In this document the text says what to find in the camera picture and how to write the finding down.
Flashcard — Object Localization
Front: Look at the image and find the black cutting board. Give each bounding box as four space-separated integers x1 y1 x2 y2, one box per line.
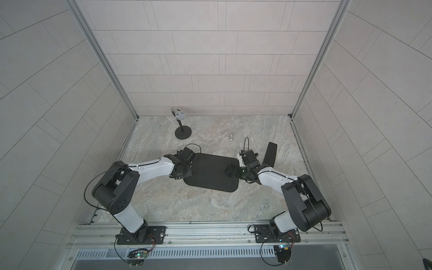
183 154 240 192

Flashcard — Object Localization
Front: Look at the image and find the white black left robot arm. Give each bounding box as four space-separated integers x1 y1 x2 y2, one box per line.
91 147 196 239

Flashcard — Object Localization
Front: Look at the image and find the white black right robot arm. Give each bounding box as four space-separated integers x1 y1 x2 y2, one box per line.
225 164 331 234

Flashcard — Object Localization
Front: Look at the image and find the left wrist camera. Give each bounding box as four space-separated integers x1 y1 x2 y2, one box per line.
179 147 196 164

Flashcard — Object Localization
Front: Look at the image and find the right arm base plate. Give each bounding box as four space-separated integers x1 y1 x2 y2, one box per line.
247 225 301 244

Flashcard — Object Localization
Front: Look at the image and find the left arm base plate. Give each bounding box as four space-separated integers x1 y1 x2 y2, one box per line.
115 226 167 245

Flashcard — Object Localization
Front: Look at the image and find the right circuit board with wires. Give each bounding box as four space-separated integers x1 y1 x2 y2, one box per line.
259 237 295 267

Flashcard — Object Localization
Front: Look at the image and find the circuit board with wires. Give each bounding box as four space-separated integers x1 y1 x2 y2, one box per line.
114 234 156 268
259 237 295 267

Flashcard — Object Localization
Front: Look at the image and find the left circuit board with wires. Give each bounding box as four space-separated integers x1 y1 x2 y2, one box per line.
114 234 156 268

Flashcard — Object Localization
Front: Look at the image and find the aluminium rail frame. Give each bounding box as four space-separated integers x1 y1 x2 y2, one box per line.
66 221 349 249

